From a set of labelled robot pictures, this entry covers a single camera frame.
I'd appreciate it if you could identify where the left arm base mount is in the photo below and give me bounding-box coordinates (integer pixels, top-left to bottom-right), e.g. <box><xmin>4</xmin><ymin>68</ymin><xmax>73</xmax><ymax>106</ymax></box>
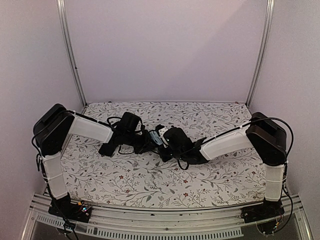
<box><xmin>48</xmin><ymin>197</ymin><xmax>92</xmax><ymax>223</ymax></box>

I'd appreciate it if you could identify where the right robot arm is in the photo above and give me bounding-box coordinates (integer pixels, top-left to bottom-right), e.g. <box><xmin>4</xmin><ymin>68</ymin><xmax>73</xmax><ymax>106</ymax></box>
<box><xmin>151</xmin><ymin>112</ymin><xmax>288</xmax><ymax>218</ymax></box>

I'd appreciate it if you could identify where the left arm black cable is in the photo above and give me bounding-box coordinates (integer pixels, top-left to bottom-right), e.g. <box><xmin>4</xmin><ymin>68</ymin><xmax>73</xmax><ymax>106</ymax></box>
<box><xmin>31</xmin><ymin>134</ymin><xmax>45</xmax><ymax>178</ymax></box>

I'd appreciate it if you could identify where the black phone on table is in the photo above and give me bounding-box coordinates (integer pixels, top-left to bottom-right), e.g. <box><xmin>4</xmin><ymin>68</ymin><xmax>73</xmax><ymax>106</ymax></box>
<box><xmin>98</xmin><ymin>143</ymin><xmax>117</xmax><ymax>157</ymax></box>

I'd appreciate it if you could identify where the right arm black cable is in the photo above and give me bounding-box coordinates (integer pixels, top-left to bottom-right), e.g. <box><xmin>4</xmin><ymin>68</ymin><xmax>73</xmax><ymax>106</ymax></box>
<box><xmin>176</xmin><ymin>117</ymin><xmax>294</xmax><ymax>171</ymax></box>

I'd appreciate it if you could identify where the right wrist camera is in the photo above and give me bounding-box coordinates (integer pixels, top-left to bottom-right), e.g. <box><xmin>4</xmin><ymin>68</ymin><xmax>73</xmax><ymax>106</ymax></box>
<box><xmin>155</xmin><ymin>124</ymin><xmax>168</xmax><ymax>146</ymax></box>

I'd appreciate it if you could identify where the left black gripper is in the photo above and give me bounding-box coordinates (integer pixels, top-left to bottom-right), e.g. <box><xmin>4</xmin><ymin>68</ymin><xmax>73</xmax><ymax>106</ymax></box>
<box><xmin>124</xmin><ymin>129</ymin><xmax>158</xmax><ymax>154</ymax></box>

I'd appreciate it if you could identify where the right rear aluminium post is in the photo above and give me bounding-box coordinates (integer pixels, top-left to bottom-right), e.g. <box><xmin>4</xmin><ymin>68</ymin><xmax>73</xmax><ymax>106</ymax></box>
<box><xmin>245</xmin><ymin>0</ymin><xmax>275</xmax><ymax>108</ymax></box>

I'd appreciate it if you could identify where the floral table mat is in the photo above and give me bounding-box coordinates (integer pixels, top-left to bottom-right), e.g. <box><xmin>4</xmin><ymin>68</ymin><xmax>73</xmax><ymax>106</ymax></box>
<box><xmin>61</xmin><ymin>102</ymin><xmax>266</xmax><ymax>208</ymax></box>

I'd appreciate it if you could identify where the aluminium post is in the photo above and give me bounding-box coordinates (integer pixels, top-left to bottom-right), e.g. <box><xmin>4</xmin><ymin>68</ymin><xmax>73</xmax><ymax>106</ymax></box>
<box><xmin>245</xmin><ymin>0</ymin><xmax>275</xmax><ymax>108</ymax></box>
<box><xmin>56</xmin><ymin>0</ymin><xmax>88</xmax><ymax>107</ymax></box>

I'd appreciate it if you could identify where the light blue phone case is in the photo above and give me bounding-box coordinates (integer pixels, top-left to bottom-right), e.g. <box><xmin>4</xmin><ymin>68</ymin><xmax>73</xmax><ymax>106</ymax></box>
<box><xmin>149</xmin><ymin>130</ymin><xmax>163</xmax><ymax>146</ymax></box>

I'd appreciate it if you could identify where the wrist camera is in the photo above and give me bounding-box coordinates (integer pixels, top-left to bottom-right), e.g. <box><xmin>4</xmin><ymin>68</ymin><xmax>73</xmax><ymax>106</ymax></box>
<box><xmin>155</xmin><ymin>124</ymin><xmax>168</xmax><ymax>146</ymax></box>
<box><xmin>118</xmin><ymin>112</ymin><xmax>141</xmax><ymax>133</ymax></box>

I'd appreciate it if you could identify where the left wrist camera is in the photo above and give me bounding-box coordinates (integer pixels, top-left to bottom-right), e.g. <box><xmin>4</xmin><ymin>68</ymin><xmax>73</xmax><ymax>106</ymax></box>
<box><xmin>118</xmin><ymin>112</ymin><xmax>141</xmax><ymax>133</ymax></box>

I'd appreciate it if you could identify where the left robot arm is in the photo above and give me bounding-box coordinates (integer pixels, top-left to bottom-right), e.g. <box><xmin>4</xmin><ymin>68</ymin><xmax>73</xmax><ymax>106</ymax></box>
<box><xmin>31</xmin><ymin>103</ymin><xmax>155</xmax><ymax>217</ymax></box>

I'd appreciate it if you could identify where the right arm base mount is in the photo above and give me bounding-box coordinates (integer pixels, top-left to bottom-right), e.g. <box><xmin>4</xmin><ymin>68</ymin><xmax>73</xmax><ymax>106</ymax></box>
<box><xmin>240</xmin><ymin>199</ymin><xmax>285</xmax><ymax>235</ymax></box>

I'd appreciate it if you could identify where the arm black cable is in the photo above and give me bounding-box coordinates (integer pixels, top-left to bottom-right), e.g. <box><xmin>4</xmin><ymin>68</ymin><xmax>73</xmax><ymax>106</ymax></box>
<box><xmin>176</xmin><ymin>117</ymin><xmax>294</xmax><ymax>171</ymax></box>
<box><xmin>31</xmin><ymin>134</ymin><xmax>45</xmax><ymax>178</ymax></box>

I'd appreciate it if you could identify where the left rear aluminium post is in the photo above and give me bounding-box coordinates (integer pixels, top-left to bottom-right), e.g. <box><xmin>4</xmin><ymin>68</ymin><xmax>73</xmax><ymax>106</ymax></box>
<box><xmin>56</xmin><ymin>0</ymin><xmax>88</xmax><ymax>107</ymax></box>

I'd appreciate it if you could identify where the front aluminium rail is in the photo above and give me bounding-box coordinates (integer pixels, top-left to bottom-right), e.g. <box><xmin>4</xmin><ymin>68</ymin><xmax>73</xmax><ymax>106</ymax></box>
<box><xmin>21</xmin><ymin>194</ymin><xmax>314</xmax><ymax>240</ymax></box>

